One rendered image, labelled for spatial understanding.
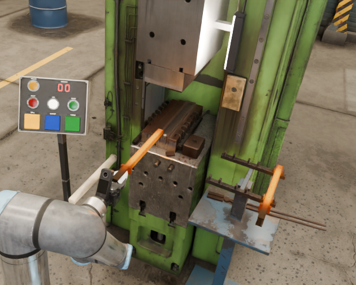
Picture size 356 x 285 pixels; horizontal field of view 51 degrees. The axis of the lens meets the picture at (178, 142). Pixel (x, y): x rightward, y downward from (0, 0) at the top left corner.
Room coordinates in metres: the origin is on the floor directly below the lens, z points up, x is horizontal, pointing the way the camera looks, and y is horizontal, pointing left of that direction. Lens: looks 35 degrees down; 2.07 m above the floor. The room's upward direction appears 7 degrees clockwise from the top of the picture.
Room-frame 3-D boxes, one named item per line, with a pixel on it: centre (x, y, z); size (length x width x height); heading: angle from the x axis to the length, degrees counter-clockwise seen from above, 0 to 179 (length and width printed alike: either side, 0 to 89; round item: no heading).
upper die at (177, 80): (1.80, 0.04, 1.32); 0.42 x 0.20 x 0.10; 162
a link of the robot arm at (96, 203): (0.99, 0.28, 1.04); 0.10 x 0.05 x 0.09; 71
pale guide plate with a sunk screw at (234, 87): (1.63, -0.24, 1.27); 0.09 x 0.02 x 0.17; 72
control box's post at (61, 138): (1.70, 0.66, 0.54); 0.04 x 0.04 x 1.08; 72
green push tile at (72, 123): (1.59, 0.55, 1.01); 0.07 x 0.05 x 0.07; 97
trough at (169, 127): (1.79, 0.01, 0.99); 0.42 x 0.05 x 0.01; 162
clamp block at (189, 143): (1.60, -0.09, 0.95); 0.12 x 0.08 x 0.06; 162
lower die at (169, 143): (1.80, 0.04, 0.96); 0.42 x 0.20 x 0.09; 162
